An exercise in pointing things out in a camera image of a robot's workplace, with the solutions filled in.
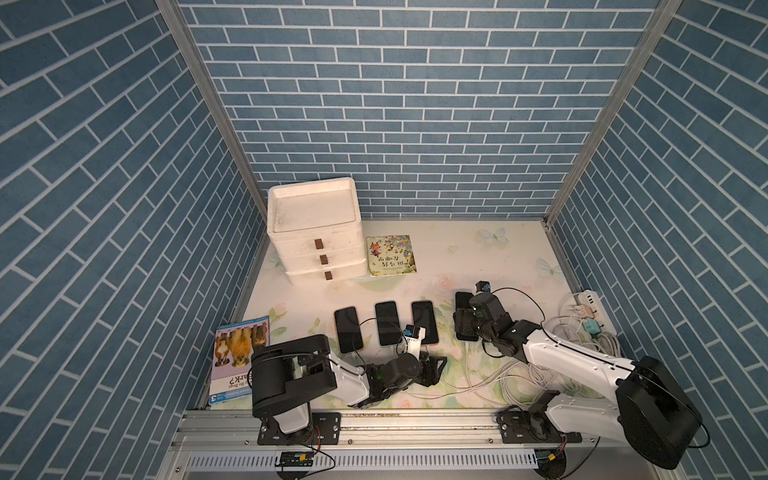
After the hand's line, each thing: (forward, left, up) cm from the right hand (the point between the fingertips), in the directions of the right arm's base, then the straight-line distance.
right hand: (464, 316), depth 88 cm
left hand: (-14, +5, -2) cm, 16 cm away
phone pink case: (-4, +35, -7) cm, 36 cm away
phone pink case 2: (+2, +12, -5) cm, 13 cm away
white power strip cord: (+1, -33, -4) cm, 33 cm away
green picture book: (+25, +25, -4) cm, 36 cm away
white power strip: (+12, -43, -4) cm, 44 cm away
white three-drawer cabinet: (+13, +45, +19) cm, 50 cm away
